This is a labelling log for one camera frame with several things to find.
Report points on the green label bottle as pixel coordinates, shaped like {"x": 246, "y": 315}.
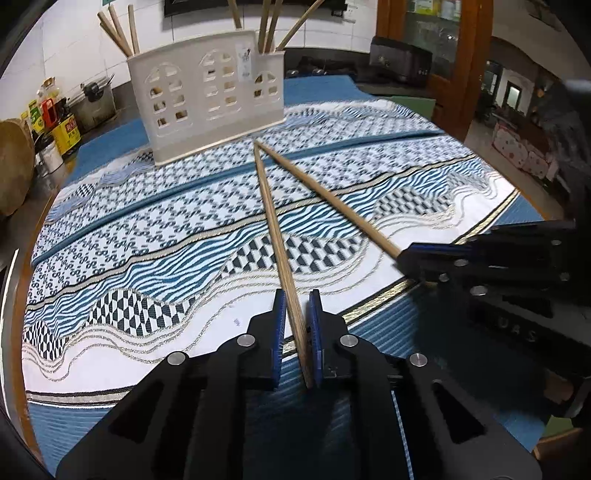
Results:
{"x": 34, "y": 117}

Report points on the pink dotted panel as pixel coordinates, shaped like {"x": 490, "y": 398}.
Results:
{"x": 526, "y": 152}

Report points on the yellow cooking oil bottle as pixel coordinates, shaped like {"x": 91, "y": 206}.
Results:
{"x": 69, "y": 134}

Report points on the white wall socket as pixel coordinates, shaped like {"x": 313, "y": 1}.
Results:
{"x": 351, "y": 13}

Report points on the steel pot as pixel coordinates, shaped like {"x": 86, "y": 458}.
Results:
{"x": 94, "y": 104}

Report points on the round wooden cutting board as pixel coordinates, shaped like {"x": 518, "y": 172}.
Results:
{"x": 16, "y": 166}

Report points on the wooden glass cabinet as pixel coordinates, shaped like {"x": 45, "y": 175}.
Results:
{"x": 475, "y": 69}

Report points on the black gas stove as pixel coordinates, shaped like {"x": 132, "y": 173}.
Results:
{"x": 323, "y": 64}

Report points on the wooden chopstick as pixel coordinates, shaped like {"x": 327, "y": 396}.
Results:
{"x": 134, "y": 30}
{"x": 273, "y": 221}
{"x": 113, "y": 36}
{"x": 300, "y": 25}
{"x": 234, "y": 14}
{"x": 273, "y": 25}
{"x": 263, "y": 25}
{"x": 121, "y": 30}
{"x": 323, "y": 194}

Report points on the white plastic utensil holder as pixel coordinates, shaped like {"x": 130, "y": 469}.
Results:
{"x": 193, "y": 92}

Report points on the food package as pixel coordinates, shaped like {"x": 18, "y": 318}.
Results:
{"x": 50, "y": 87}

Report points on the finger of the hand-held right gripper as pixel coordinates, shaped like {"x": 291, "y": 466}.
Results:
{"x": 517, "y": 237}
{"x": 498, "y": 274}

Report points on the black countertop oven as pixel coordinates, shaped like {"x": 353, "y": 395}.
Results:
{"x": 399, "y": 60}

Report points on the small white jar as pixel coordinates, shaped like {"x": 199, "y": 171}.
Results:
{"x": 50, "y": 157}

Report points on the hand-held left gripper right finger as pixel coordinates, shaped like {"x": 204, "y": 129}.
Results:
{"x": 316, "y": 332}

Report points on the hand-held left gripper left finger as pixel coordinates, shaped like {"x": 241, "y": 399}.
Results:
{"x": 278, "y": 332}

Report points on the blue patterned tablecloth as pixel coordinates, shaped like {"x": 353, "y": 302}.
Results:
{"x": 161, "y": 221}

